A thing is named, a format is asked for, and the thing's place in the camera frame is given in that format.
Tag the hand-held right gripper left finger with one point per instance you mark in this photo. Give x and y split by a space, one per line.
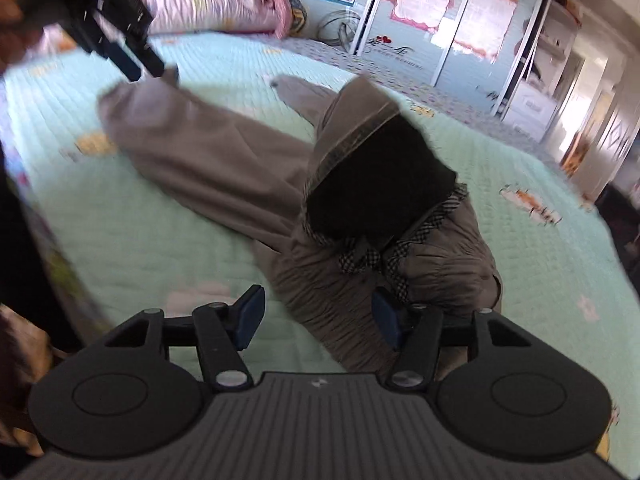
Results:
252 312

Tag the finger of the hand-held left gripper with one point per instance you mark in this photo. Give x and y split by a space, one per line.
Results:
127 62
150 60

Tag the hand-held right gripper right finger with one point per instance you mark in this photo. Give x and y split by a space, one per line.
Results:
385 317

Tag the grey hooded jacket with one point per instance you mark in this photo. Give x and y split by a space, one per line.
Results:
225 180

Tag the pink floral duvet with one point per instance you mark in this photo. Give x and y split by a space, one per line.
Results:
210 5

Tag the bee print quilted bedspread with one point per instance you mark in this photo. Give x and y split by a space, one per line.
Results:
150 240

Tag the yellow patterned cushion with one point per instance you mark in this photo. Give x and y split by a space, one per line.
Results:
294 12

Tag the person's torso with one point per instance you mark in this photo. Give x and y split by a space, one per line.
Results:
25 260

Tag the white drawer cabinet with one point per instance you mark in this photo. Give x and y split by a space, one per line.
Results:
530 110

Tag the black bag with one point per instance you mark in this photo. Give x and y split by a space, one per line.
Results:
622 225

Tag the sliding door wardrobe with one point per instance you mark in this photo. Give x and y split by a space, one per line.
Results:
425 20

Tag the white room door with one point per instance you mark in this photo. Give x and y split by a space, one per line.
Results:
610 145

